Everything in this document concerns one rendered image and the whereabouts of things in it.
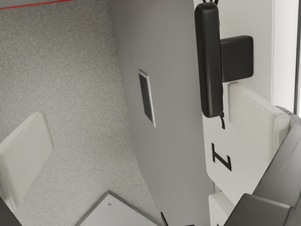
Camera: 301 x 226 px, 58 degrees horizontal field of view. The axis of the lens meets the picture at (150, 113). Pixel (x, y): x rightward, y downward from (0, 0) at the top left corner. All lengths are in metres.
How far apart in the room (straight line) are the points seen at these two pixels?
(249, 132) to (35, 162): 0.13
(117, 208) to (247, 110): 1.17
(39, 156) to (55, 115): 0.94
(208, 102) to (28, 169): 0.12
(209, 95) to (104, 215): 1.17
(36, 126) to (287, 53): 0.16
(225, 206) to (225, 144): 0.09
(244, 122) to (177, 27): 0.22
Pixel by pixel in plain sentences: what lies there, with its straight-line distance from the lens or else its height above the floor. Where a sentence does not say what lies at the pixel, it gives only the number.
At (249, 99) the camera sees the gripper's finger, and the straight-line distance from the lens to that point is 0.16.
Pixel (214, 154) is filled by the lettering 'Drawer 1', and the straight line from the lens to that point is 0.29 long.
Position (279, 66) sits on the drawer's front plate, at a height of 0.93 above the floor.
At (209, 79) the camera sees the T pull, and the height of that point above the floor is 0.91.
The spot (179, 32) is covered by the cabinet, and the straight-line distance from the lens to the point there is 0.36.
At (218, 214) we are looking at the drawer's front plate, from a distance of 0.33.
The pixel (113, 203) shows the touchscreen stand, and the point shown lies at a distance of 1.29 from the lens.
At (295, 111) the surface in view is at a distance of 0.20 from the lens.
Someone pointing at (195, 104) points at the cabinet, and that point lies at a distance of 0.35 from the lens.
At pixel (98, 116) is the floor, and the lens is 1.13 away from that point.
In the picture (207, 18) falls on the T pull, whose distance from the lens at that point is 0.17.
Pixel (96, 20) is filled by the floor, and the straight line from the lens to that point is 1.07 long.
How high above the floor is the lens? 1.07
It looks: 67 degrees down
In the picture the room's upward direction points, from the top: 139 degrees clockwise
